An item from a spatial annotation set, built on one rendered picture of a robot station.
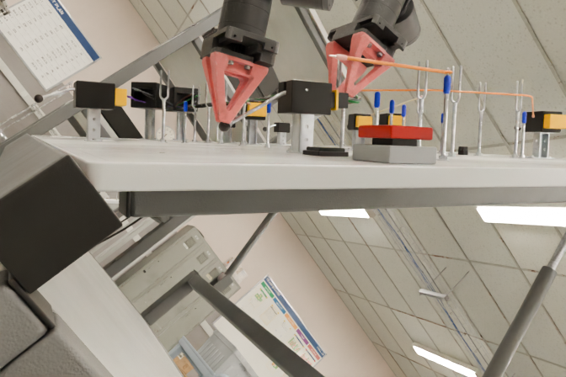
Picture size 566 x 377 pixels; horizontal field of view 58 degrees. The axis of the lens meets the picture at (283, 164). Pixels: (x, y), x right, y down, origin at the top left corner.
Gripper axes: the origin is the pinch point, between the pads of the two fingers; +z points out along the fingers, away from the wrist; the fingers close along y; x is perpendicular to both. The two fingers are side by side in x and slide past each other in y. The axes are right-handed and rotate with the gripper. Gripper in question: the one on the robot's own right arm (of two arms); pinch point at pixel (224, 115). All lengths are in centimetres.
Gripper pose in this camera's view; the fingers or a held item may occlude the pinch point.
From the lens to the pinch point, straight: 61.3
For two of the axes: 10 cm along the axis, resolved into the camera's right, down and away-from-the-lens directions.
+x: -8.9, -1.9, -4.2
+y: -4.2, -0.6, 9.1
